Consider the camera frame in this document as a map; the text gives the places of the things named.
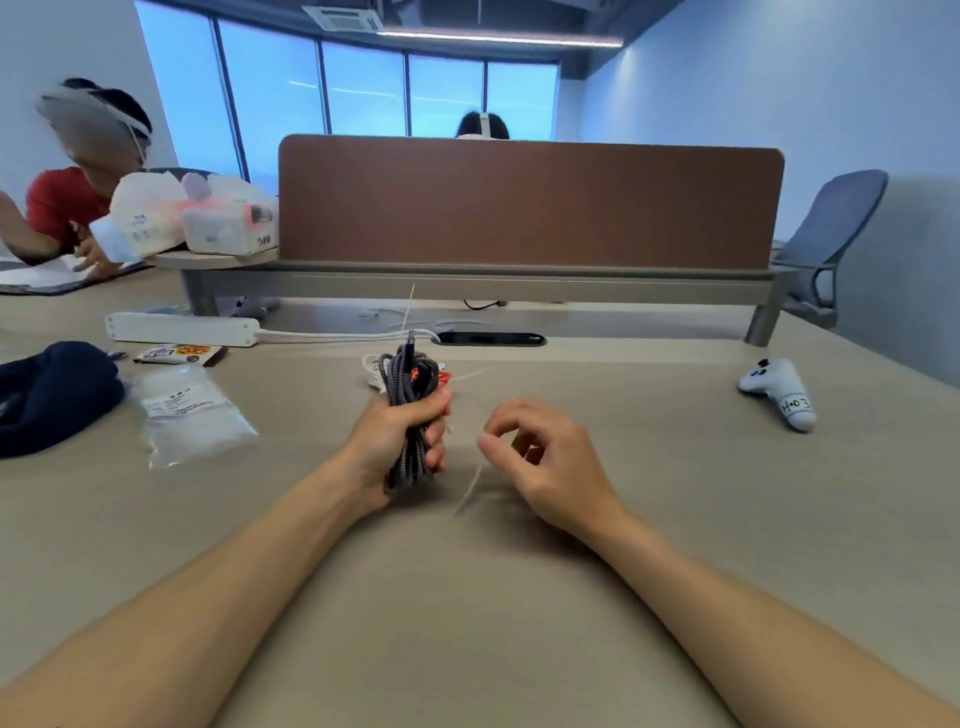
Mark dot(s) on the white tissue pack pink label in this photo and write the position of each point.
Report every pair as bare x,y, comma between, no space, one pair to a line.
225,217

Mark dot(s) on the small white rounded object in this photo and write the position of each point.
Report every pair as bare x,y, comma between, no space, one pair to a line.
259,307

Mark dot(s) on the white power strip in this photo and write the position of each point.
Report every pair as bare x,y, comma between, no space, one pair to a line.
180,330

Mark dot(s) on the white labelled hand controller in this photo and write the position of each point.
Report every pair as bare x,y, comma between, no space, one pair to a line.
780,390

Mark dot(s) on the white ceiling air vent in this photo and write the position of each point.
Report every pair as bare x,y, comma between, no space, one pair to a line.
341,19

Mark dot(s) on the white head-mounted headset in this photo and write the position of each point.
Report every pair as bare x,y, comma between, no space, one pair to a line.
485,126
120,116

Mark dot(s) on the person's left forearm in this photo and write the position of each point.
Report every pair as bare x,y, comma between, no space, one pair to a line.
187,615

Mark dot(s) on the person's right hand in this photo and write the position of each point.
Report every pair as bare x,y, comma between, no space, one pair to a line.
562,472

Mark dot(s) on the large glass window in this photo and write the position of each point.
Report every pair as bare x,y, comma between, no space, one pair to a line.
270,97

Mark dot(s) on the person's left hand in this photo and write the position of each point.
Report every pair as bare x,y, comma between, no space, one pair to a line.
375,442

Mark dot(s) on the black flat tablet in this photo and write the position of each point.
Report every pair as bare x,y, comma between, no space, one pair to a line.
112,274

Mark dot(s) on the grey metal desk shelf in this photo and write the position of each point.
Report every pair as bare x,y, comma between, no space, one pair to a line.
487,287

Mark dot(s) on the grey office chair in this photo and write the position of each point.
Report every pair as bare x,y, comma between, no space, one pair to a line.
180,172
832,217

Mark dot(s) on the person's right forearm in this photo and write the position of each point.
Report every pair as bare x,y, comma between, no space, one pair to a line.
750,645

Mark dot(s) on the white printed snack packet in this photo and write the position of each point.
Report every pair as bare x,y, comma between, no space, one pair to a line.
180,355

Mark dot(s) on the long ceiling light strip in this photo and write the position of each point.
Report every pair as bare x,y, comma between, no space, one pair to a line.
495,37

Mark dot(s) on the brown desk divider panel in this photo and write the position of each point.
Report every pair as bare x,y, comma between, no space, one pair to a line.
525,202

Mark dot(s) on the navy baseball cap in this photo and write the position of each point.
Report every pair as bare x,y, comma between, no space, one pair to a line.
60,397

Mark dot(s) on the white paper sheets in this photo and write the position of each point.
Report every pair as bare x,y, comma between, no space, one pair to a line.
37,274

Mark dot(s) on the round beige shelf board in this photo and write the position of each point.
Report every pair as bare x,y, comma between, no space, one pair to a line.
210,260

